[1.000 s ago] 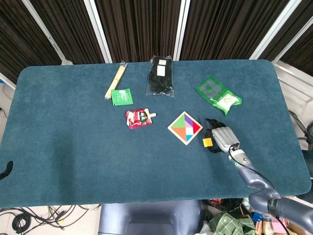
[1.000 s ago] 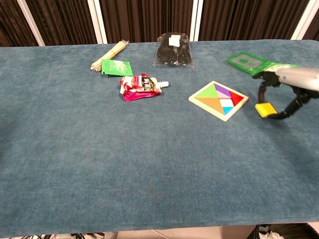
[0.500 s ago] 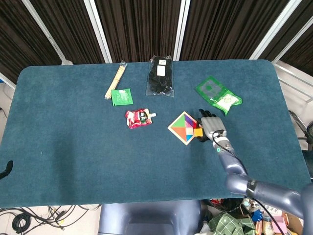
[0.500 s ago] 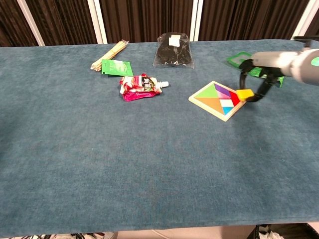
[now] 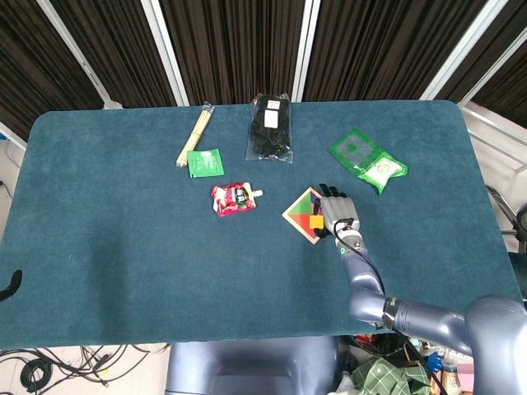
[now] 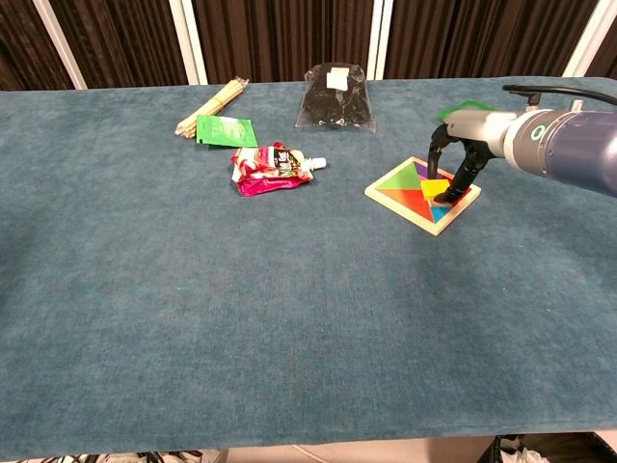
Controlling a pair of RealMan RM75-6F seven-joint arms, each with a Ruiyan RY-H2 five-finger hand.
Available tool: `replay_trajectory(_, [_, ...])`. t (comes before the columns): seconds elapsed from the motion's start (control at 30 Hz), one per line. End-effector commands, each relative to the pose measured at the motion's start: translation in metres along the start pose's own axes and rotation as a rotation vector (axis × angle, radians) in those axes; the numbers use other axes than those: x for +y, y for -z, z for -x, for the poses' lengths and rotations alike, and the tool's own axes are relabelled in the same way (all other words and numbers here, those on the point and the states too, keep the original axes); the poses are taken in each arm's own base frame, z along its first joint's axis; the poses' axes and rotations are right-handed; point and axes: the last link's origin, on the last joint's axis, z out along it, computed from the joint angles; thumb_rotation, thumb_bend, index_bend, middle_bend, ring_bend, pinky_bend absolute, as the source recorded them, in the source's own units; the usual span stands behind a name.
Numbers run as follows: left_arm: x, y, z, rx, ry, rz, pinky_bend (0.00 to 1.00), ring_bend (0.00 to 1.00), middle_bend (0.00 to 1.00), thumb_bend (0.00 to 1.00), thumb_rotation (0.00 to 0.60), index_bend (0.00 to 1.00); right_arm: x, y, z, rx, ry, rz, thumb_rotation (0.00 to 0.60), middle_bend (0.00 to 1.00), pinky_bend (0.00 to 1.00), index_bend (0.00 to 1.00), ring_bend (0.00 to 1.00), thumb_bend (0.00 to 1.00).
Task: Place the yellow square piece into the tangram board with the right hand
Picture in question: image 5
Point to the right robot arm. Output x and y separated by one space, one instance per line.
432 321

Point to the crumpled red drink pouch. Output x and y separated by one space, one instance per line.
232 199

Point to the green foil sachet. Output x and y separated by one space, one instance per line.
205 163

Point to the teal fabric table cloth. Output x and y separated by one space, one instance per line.
164 255

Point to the green plaid cloth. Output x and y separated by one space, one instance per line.
383 376

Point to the green tangram triangle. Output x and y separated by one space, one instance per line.
304 205

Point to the clear plastic bottle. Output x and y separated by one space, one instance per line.
451 376

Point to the wooden tangram tray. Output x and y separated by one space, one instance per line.
300 228

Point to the white partition post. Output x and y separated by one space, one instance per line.
462 49
165 51
81 57
305 49
494 74

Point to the wooden stick bundle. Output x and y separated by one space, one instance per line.
197 131

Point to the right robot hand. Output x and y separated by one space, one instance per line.
339 212

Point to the black item in clear bag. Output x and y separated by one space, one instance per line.
267 140

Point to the pink box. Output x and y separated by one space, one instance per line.
466 380

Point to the dark brown pleated curtain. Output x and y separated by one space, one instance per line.
119 49
33 61
506 24
510 90
234 45
370 45

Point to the yellow square puzzle piece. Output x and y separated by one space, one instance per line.
316 222

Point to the green and white plastic package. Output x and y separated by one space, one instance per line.
358 150

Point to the black metal stand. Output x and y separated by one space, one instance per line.
522 224

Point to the white metal floor rail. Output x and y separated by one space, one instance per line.
494 129

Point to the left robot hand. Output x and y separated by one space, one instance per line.
10 286

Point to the grey-blue robot torso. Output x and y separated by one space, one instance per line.
247 366

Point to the orange tangram triangle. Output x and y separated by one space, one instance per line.
304 224

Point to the purple tangram parallelogram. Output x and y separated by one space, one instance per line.
316 200

